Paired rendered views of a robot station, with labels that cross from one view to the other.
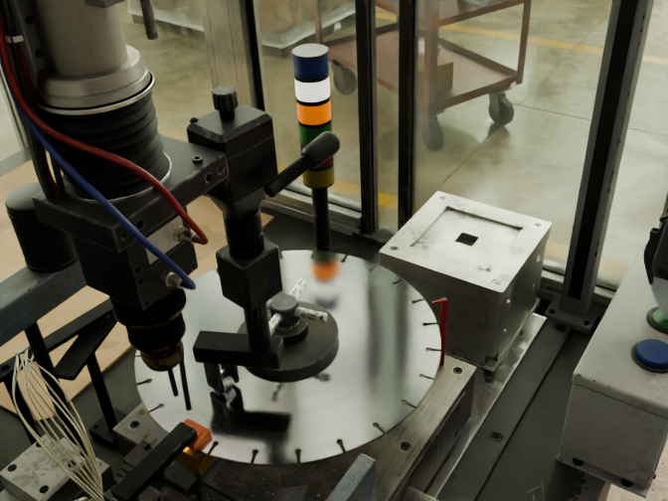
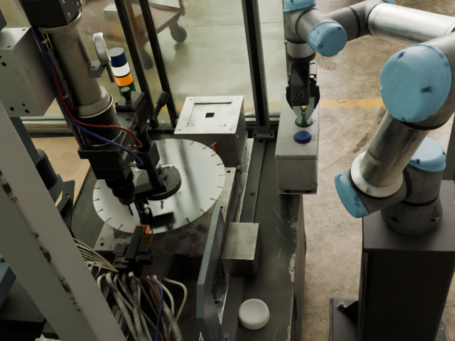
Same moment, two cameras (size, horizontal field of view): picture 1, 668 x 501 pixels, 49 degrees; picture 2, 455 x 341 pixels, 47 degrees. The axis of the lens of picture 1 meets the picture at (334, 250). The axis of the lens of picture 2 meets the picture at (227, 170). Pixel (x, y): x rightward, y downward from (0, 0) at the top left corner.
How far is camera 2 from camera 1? 0.51 m
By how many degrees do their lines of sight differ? 16
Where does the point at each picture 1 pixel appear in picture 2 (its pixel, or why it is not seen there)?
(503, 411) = (251, 183)
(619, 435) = (299, 173)
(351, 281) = (172, 149)
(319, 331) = (171, 173)
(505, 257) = (229, 118)
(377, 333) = (194, 166)
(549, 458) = (275, 194)
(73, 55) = (89, 95)
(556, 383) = (267, 164)
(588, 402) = (284, 164)
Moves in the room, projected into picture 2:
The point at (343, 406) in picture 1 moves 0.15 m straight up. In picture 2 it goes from (195, 197) to (183, 149)
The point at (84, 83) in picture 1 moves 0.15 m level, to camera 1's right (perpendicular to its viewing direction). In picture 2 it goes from (95, 104) to (175, 74)
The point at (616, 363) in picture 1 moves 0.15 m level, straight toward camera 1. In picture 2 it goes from (290, 145) to (293, 184)
